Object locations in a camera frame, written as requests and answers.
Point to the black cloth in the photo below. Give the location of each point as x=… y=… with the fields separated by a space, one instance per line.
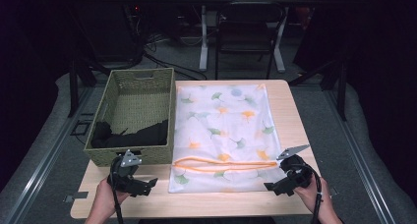
x=131 y=139

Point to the person's right hand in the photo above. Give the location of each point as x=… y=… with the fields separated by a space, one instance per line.
x=309 y=194

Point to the black square floor frame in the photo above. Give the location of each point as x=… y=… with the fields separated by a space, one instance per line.
x=81 y=127

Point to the grey aluminium floor rail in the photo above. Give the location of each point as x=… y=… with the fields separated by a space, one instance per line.
x=357 y=152
x=49 y=152

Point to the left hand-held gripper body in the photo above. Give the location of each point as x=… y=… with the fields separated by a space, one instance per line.
x=126 y=181

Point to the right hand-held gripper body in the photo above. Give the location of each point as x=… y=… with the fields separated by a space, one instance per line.
x=296 y=175

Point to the green woven basket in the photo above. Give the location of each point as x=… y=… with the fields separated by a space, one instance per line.
x=137 y=102

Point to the grey table bracket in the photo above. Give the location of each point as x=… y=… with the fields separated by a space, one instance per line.
x=77 y=196

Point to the black chair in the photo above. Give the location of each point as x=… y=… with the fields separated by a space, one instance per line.
x=244 y=30

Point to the white leaf-print mesh laundry bag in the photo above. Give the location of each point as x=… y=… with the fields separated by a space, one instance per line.
x=226 y=132

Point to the wooden desk with white legs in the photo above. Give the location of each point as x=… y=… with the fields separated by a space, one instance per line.
x=204 y=37

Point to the person's left hand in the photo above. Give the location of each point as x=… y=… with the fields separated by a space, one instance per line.
x=106 y=196

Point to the black metal stand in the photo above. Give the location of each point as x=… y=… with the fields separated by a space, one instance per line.
x=73 y=86
x=342 y=89

